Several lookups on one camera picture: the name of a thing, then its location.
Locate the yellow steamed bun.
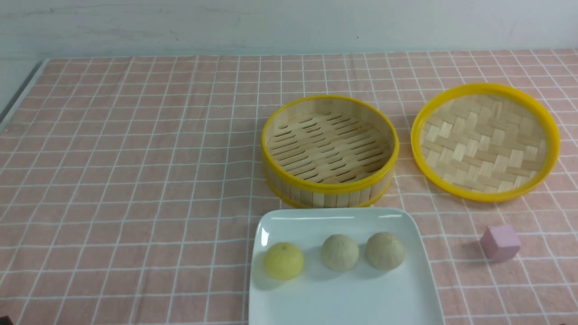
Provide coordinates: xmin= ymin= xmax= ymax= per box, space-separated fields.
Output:
xmin=263 ymin=242 xmax=305 ymax=281

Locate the white steamed bun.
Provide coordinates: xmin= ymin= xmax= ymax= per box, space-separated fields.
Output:
xmin=365 ymin=232 xmax=406 ymax=272
xmin=321 ymin=234 xmax=360 ymax=272

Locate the white square plate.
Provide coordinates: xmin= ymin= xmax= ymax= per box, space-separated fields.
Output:
xmin=248 ymin=207 xmax=445 ymax=325

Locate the bamboo steamer basket yellow rim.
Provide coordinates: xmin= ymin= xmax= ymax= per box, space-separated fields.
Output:
xmin=261 ymin=95 xmax=399 ymax=208

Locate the pink checkered tablecloth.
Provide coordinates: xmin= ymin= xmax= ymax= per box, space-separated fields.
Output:
xmin=0 ymin=49 xmax=577 ymax=325

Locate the woven bamboo steamer lid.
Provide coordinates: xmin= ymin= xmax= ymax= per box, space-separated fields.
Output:
xmin=410 ymin=83 xmax=561 ymax=202

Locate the pink cube block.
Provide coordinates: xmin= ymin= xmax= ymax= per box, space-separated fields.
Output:
xmin=480 ymin=225 xmax=522 ymax=261

